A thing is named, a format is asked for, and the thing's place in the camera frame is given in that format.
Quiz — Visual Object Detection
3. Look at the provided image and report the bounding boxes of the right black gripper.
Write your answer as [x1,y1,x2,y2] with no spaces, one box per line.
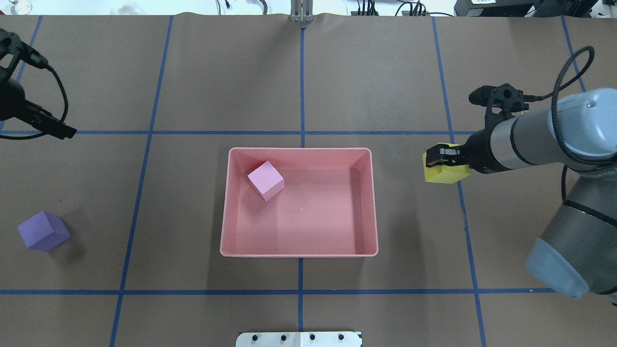
[426,129,499,174]

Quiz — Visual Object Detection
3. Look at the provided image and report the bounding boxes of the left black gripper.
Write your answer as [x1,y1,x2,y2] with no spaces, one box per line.
[0,80,77,140]

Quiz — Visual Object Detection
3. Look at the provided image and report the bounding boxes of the yellow foam block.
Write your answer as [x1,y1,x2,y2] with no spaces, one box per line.
[422,143,472,184]

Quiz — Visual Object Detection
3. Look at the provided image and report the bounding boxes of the purple foam block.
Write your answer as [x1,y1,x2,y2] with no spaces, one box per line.
[18,211,71,252]

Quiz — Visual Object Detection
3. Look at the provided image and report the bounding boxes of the pink foam block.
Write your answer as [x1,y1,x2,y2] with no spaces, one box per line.
[247,161,286,202]

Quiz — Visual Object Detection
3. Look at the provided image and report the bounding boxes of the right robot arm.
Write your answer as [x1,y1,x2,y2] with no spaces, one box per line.
[422,84,617,305]

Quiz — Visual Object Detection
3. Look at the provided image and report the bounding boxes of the pink plastic bin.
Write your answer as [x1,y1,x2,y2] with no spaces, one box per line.
[219,147,379,258]

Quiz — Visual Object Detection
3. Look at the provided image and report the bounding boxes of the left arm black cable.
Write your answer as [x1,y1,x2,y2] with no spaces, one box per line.
[0,63,69,140]

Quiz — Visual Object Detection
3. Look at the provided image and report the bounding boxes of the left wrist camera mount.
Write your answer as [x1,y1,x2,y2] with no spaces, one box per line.
[0,28,49,79]

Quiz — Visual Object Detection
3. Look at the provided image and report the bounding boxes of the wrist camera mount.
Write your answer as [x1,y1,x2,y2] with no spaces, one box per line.
[469,83,529,130]
[0,28,49,79]

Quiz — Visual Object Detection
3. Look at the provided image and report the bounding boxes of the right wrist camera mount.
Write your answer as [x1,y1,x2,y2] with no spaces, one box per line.
[469,83,529,130]

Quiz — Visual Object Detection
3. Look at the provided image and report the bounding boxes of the aluminium frame post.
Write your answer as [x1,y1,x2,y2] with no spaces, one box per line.
[289,0,314,23]

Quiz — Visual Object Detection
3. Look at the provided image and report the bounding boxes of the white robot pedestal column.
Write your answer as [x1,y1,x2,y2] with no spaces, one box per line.
[235,331,364,347]

